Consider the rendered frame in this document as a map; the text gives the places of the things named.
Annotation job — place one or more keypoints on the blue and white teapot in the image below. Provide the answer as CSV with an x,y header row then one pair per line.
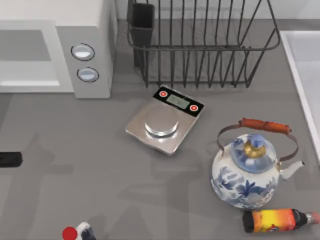
x,y
246,175

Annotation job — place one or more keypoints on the silver kitchen scale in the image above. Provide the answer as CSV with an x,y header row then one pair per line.
x,y
162,122

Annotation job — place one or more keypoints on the black cutlery holder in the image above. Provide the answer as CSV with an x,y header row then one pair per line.
x,y
141,32

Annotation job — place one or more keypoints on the microwave knob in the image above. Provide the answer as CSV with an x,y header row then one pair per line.
x,y
82,52
87,74

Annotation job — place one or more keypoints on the dark bottle with orange label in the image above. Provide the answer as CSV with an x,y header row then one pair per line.
x,y
272,220

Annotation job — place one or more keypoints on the pale microwave oven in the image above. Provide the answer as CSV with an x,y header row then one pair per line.
x,y
82,37

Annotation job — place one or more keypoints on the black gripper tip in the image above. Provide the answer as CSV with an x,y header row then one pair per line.
x,y
10,159

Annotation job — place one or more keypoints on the white bottle with red cap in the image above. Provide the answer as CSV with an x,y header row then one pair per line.
x,y
80,232

